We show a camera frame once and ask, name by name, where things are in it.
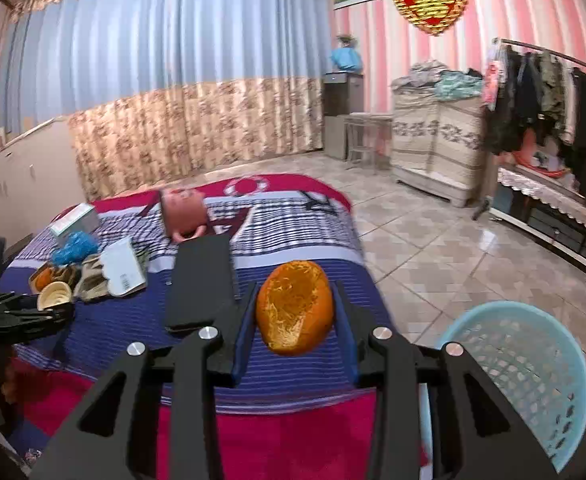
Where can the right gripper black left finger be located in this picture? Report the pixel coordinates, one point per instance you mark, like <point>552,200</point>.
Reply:
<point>112,432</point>

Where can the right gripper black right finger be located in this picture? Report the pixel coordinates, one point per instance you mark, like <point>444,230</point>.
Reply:
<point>435,405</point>

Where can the blue plastic bag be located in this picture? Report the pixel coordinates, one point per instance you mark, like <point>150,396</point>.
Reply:
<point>78,246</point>

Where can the black flat case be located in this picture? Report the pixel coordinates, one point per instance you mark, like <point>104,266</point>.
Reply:
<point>202,283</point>

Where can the teal plastic waste basket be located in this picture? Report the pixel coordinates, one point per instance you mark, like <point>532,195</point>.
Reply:
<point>536,363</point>

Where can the beige crumpled cloth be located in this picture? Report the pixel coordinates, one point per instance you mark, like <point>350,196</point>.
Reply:
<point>92,284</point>

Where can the white low cabinet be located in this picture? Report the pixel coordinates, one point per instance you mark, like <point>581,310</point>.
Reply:
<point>39,179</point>

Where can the striped plaid blanket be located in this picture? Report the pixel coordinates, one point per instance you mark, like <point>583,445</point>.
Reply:
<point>290,417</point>

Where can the teal cardboard box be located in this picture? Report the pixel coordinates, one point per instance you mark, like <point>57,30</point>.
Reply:
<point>81,218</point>

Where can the low tv stand with lace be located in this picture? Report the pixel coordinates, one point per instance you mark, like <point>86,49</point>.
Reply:
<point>544,208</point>

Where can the small metal stool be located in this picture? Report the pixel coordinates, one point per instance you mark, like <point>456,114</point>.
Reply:
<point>366,138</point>

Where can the blue floral curtain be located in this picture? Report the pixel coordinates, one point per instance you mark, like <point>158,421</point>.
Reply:
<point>157,90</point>

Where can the covered cabinet with cloth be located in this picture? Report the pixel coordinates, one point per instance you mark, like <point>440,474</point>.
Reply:
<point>437,146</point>

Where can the water dispenser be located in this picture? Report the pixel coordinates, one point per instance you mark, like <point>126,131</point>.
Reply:
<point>342,93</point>

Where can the clothes rack with garments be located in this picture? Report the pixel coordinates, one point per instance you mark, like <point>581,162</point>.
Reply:
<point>534,120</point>

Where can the pile of clothes on cabinet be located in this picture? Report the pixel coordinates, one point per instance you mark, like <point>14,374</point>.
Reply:
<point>436,79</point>

